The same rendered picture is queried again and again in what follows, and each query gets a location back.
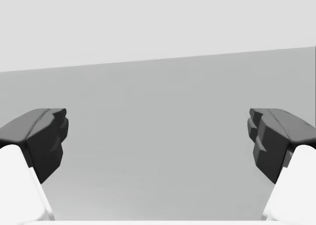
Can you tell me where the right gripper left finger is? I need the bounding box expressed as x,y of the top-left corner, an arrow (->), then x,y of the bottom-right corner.
0,108 -> 70,222

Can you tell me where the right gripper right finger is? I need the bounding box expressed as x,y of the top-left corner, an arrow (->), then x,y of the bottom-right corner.
247,108 -> 316,222

